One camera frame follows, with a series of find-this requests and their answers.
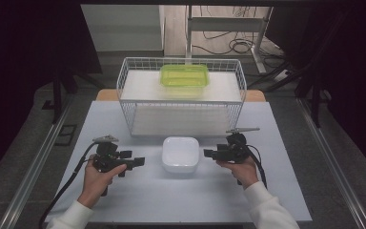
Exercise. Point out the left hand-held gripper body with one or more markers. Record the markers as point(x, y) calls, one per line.
point(106, 157)

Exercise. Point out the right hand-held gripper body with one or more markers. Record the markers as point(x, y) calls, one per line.
point(235, 149)

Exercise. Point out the white square bowl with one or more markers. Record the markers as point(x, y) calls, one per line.
point(180, 154)

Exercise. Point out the green plastic container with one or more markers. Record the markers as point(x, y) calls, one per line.
point(184, 78)

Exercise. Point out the person's right hand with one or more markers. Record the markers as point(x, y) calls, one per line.
point(241, 173)

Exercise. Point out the person's left hand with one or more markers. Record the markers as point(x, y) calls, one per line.
point(95, 184)

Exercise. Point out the wooden board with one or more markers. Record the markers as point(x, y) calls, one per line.
point(106, 95)

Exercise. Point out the black stand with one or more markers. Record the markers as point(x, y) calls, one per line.
point(314, 95)
point(58, 92)

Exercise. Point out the aluminium rail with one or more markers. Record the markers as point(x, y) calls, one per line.
point(333, 165)
point(33, 165)

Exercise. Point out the white desk frame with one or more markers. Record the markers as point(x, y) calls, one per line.
point(225, 24)

